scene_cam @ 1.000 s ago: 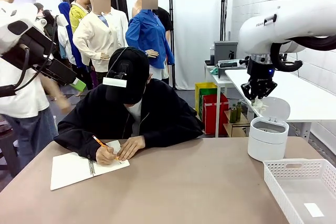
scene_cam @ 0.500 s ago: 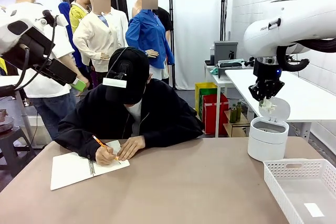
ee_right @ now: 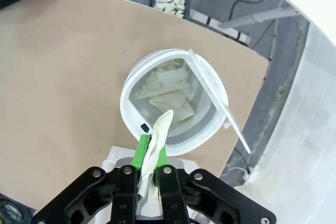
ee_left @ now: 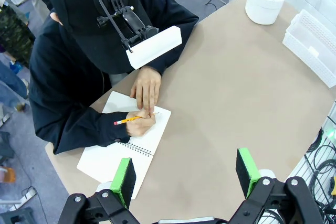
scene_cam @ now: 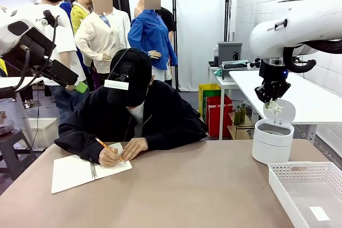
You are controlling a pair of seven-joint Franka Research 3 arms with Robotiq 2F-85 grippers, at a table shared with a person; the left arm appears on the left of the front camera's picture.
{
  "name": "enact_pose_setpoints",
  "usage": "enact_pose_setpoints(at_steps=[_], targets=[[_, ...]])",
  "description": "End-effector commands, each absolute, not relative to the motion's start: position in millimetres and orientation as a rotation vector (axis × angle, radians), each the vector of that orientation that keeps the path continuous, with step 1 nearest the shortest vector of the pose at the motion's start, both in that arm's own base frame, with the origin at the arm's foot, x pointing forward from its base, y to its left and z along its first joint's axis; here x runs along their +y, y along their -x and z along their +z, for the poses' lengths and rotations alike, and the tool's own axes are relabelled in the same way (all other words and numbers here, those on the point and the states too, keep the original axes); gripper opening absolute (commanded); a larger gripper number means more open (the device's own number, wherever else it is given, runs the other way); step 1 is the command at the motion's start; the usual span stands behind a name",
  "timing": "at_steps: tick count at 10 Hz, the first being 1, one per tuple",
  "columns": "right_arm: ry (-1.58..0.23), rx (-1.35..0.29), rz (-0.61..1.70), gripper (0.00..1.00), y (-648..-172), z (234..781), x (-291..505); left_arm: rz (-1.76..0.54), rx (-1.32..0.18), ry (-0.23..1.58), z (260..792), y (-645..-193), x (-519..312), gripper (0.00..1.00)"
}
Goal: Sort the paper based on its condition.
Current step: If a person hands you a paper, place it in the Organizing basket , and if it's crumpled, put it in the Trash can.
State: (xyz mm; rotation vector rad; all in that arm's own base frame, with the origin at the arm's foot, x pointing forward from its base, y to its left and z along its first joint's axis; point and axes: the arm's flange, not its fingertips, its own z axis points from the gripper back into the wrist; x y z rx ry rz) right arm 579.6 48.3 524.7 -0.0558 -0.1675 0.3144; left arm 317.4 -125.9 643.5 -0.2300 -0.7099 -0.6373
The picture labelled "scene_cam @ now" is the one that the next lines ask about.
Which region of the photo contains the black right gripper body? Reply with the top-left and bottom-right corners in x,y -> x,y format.
258,59 -> 289,84

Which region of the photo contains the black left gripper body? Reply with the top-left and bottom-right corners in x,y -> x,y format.
2,27 -> 57,70

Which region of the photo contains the white paper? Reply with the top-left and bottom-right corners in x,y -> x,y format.
263,99 -> 284,116

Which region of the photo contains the yellow pencil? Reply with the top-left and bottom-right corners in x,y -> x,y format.
95,137 -> 127,164

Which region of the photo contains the white spiral notebook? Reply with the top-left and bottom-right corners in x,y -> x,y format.
51,142 -> 133,194

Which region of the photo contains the person's left forearm black sleeve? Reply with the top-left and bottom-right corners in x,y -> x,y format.
138,128 -> 207,151

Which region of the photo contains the person's right forearm black sleeve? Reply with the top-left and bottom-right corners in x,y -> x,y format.
55,133 -> 107,163

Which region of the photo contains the person's right hand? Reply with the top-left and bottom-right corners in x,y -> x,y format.
98,146 -> 121,168

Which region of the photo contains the person's left hand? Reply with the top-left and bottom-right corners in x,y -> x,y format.
119,137 -> 149,162

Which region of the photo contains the large white table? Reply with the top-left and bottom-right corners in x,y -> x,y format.
229,69 -> 342,139

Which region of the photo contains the person in white t-shirt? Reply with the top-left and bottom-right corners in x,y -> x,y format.
34,0 -> 89,122

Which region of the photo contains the white side table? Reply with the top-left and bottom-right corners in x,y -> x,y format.
207,61 -> 241,140

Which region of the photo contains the black tray with items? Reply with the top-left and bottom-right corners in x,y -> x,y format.
221,60 -> 252,70

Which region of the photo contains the wooden low shelf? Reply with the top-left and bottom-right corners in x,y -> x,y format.
228,112 -> 254,140

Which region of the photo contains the grey metal box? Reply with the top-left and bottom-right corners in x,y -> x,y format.
217,42 -> 243,66

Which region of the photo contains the white storage bin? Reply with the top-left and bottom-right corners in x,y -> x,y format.
22,117 -> 59,148

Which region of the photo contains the mannequin in cream jacket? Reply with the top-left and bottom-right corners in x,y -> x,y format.
74,0 -> 131,74

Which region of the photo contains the white lidded trash bin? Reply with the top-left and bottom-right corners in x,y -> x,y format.
252,99 -> 296,164

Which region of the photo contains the mannequin in yellow jacket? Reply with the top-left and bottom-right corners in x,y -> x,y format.
71,0 -> 94,35

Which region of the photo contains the yellow green shopping bag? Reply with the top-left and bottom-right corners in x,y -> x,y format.
198,83 -> 222,123

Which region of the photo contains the black baseball cap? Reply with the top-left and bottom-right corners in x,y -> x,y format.
106,48 -> 152,107

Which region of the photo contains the glass bowl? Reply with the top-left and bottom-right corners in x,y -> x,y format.
0,110 -> 16,136

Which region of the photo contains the black corner stand pole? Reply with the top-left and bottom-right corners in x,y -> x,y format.
223,0 -> 234,42

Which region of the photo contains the black stool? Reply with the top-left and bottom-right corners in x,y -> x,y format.
0,129 -> 37,180

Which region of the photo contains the mannequin in blue shirt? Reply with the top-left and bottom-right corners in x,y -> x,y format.
128,0 -> 178,82

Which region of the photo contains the person in black jacket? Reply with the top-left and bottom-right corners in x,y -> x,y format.
55,48 -> 208,163

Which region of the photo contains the black light stand pole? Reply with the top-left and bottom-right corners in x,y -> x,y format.
170,0 -> 180,91

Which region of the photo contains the white perforated plastic basket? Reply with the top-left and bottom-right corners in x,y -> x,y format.
268,161 -> 342,228

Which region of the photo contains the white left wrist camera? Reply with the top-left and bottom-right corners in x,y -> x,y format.
34,10 -> 66,28

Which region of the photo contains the white head-mounted camera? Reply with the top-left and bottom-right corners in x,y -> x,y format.
104,62 -> 134,91

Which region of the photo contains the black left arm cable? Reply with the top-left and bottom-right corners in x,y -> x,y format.
0,15 -> 60,99

